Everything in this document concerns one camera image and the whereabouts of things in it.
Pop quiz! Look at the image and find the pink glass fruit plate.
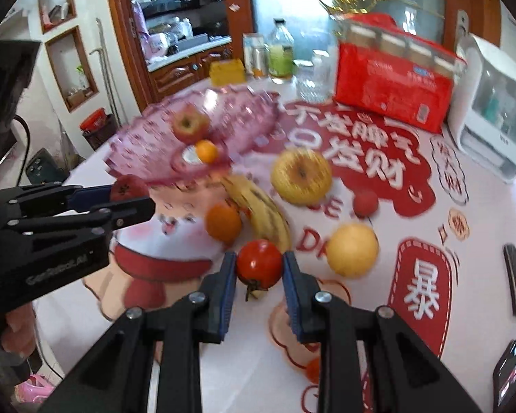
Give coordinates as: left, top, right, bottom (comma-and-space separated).
105, 86, 284, 188

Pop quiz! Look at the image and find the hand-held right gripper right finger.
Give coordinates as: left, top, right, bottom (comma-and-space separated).
283, 252, 484, 413

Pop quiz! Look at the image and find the white plastic container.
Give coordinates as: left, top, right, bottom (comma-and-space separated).
445, 33, 516, 183

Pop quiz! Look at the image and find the wooden kitchen cabinet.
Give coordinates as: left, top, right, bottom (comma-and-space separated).
146, 36, 233, 108

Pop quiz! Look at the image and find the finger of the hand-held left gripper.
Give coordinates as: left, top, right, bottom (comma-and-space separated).
9, 197, 156, 260
0, 183, 116, 216

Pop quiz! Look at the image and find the yellow pear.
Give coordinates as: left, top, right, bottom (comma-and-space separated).
271, 148, 333, 205
327, 223, 380, 278

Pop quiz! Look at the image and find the red apple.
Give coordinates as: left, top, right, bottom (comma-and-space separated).
172, 107, 210, 142

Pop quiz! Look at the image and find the small mandarin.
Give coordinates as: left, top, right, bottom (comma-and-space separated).
305, 359, 323, 383
195, 140, 220, 165

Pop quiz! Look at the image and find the red tomato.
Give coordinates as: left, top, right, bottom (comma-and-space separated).
236, 240, 283, 302

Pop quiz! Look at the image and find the banana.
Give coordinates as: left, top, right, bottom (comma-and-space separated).
221, 175, 292, 252

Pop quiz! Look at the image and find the mop handle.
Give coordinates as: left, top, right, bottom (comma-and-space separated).
89, 18, 123, 125

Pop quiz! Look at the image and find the small red fruit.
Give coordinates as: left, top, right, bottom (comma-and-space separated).
353, 190, 379, 219
110, 175, 149, 202

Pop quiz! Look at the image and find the black device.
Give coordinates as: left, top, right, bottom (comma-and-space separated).
26, 148, 69, 186

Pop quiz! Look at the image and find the metal door handle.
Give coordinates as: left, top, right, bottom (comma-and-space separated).
456, 9, 469, 44

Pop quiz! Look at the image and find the red-lidded container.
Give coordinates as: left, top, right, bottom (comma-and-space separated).
79, 109, 119, 151

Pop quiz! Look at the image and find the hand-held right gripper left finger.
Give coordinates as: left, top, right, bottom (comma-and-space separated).
39, 252, 238, 413

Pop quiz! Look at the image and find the clear squeeze bottle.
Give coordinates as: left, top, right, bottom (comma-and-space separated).
296, 49, 334, 102

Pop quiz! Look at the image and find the glass bottle with yellow liquid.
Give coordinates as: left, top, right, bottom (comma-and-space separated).
267, 18, 297, 83

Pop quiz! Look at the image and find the yellow tin box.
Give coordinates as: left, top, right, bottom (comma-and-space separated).
209, 60, 246, 87

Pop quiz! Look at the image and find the person's left hand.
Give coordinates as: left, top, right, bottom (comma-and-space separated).
0, 303, 39, 356

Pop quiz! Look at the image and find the red package of cups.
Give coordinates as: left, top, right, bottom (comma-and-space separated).
333, 14, 467, 134

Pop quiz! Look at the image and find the orange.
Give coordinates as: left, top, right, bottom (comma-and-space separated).
205, 203, 243, 242

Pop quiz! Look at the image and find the white carton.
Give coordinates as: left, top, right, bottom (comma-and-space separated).
242, 33, 269, 79

